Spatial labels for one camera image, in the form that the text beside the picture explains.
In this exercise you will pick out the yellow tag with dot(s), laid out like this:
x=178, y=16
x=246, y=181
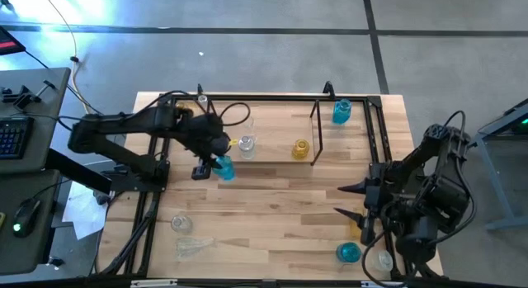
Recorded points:
x=233, y=142

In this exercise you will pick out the black support beam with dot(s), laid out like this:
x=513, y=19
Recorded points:
x=78, y=172

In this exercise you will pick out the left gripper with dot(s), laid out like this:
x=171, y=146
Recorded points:
x=206, y=135

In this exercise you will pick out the small black clip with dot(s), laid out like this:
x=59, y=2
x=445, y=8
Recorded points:
x=55, y=262

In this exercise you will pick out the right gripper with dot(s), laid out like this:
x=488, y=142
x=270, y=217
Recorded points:
x=377, y=201

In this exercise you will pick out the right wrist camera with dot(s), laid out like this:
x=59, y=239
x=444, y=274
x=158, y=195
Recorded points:
x=368, y=237

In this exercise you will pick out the white paper sheet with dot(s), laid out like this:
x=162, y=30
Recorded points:
x=84, y=213

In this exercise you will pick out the teal hobnail glass vase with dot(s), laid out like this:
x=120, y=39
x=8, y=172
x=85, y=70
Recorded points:
x=341, y=111

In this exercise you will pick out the wooden shelf black metal frame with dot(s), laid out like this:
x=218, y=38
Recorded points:
x=276, y=131

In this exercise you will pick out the blue-grey metal table frame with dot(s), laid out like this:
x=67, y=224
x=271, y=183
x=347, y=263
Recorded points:
x=491, y=172

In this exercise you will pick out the grey caster wheel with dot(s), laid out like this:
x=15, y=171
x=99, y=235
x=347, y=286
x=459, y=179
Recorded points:
x=101, y=197

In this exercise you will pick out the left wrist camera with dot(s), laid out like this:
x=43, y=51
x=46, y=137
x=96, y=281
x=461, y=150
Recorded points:
x=200, y=172

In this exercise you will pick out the yellow square hobnail vase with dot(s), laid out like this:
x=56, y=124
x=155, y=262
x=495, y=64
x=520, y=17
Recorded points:
x=354, y=232

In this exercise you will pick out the teal embossed glass vase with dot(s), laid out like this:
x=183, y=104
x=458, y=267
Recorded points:
x=227, y=171

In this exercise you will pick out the dark grey desk surface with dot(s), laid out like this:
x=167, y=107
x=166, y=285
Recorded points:
x=12, y=185

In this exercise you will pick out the black screen device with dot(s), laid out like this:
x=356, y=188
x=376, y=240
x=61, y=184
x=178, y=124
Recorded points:
x=8, y=42

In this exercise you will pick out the clear ribbed glass vase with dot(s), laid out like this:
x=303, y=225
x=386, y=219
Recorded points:
x=246, y=147

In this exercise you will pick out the teal round glass vase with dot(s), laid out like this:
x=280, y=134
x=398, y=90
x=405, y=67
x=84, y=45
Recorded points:
x=349, y=253

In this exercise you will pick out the black computer mouse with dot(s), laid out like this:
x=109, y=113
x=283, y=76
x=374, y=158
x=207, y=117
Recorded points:
x=25, y=215

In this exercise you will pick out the black frame bracket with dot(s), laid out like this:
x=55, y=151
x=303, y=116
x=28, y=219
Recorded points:
x=328, y=89
x=200, y=90

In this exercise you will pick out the yellow ribbed wide-mouth vase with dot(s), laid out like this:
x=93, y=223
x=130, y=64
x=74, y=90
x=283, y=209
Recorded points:
x=300, y=149

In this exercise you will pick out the clear round glass vase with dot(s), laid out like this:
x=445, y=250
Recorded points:
x=381, y=261
x=181, y=224

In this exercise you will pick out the white metal bracket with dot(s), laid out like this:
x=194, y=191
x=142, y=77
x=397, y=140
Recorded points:
x=383, y=284
x=153, y=283

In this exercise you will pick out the black aluminium table frame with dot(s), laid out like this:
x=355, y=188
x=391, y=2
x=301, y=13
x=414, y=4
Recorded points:
x=288, y=97

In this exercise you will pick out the black clamp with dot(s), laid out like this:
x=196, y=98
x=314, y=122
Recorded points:
x=20, y=99

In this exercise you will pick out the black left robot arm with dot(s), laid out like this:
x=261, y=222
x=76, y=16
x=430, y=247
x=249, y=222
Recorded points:
x=123, y=121

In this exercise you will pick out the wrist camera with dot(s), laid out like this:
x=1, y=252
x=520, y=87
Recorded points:
x=368, y=237
x=200, y=172

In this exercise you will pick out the black keyboard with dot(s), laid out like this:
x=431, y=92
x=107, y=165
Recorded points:
x=12, y=137

